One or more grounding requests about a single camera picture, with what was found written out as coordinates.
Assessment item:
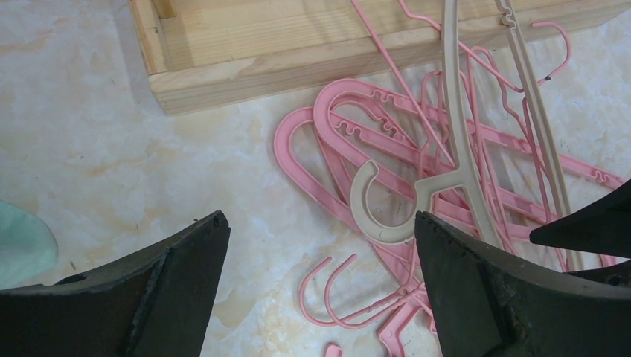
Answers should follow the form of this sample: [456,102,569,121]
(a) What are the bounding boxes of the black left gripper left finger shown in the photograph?
[1,211,231,356]

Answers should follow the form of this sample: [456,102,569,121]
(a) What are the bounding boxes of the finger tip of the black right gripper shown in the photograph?
[530,181,630,258]

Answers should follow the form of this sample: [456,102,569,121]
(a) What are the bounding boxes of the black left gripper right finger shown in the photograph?
[414,212,630,356]

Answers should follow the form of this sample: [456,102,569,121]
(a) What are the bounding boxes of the beige plastic hanger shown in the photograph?
[350,1,571,244]

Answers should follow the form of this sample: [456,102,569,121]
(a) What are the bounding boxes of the pink wire hanger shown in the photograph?
[348,0,573,169]
[298,68,568,330]

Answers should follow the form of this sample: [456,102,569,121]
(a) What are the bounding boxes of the pink plastic hanger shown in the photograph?
[273,107,546,284]
[318,285,435,356]
[307,79,623,230]

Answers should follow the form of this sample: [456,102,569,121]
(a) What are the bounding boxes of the pink plastic hanger inner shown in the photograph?
[307,79,623,230]

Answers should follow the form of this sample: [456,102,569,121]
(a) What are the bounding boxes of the folded green cloth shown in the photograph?
[1,202,58,290]

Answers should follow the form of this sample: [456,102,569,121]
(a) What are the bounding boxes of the pink plastic hanger outer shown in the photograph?
[273,107,546,284]

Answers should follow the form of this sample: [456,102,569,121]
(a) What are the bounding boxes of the wooden hanger rack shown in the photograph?
[128,0,631,117]

